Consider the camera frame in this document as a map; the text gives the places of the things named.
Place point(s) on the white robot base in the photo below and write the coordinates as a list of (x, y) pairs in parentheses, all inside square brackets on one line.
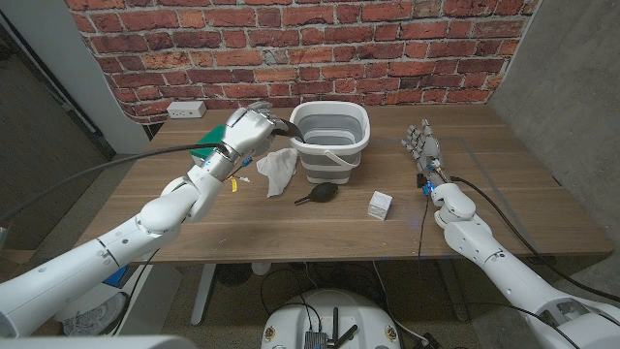
[(290, 320)]

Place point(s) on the black antenna module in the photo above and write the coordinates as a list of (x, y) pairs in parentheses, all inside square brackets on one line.
[(315, 339)]

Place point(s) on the black round fan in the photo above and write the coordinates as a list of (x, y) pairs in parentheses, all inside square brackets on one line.
[(233, 274)]

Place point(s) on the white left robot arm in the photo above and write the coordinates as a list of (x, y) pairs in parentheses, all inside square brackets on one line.
[(97, 262)]

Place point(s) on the small white cube box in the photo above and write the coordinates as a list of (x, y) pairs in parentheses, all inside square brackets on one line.
[(380, 205)]

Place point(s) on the red brick printed backdrop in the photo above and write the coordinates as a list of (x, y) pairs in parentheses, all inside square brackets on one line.
[(290, 48)]

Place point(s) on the white round table foot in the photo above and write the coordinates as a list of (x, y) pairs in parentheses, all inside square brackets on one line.
[(261, 268)]

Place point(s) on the white collapsible bucket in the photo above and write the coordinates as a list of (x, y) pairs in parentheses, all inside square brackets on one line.
[(315, 165)]

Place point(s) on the white robot chest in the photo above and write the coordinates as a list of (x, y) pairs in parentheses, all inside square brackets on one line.
[(97, 343)]

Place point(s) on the white cloth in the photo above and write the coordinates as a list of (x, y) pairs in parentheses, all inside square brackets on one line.
[(281, 169)]

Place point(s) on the grey table leg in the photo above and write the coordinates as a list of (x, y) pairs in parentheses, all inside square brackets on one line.
[(453, 291)]

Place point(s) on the white power outlet strip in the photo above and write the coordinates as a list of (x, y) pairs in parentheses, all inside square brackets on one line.
[(186, 109)]

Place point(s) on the black kitchen turner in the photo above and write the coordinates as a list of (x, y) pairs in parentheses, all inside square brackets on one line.
[(293, 131)]

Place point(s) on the green-topped white box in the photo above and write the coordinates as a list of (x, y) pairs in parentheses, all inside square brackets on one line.
[(206, 145)]

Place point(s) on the black air blower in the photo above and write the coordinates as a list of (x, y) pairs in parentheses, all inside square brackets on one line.
[(323, 192)]

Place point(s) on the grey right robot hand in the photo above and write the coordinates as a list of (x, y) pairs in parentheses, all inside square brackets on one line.
[(428, 152)]

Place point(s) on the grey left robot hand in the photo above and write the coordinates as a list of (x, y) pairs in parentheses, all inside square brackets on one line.
[(249, 128)]

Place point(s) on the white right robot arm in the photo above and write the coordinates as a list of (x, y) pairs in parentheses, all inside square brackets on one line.
[(508, 276)]

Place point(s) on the grey sneaker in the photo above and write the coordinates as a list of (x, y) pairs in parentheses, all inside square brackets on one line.
[(92, 317)]

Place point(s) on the white table leg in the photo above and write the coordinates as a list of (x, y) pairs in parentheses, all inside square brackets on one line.
[(203, 295)]

